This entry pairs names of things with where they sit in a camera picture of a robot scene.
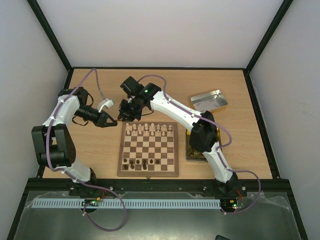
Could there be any white slotted cable duct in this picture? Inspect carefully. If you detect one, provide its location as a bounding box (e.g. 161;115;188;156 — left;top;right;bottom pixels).
30;198;221;210

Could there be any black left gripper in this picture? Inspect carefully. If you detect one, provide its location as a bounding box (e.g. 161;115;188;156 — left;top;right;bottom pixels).
74;105;117;128

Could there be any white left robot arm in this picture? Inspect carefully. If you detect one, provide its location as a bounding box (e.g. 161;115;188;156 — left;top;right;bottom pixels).
31;87;117;185

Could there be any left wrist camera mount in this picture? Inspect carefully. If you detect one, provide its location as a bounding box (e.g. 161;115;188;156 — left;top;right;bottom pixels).
96;98;115;113

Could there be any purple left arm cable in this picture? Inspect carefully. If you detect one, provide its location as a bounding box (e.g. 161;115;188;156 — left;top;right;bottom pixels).
46;67;127;232

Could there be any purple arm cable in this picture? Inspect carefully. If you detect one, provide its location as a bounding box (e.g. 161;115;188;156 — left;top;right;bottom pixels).
46;67;127;232
137;74;262;216

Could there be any wooden chessboard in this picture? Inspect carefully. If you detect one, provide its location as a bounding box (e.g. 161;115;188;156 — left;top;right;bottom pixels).
117;122;179;178

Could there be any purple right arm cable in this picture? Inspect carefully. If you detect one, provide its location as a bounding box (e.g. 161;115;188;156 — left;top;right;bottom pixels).
137;74;262;216

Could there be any gold tin tray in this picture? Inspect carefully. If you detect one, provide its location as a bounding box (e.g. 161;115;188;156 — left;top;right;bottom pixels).
185;130;208;163

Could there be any silver tin lid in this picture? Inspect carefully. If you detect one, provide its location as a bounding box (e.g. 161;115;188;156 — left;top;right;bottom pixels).
190;89;228;113

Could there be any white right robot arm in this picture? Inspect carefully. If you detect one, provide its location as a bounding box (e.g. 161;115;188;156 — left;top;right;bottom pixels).
118;76;238;196

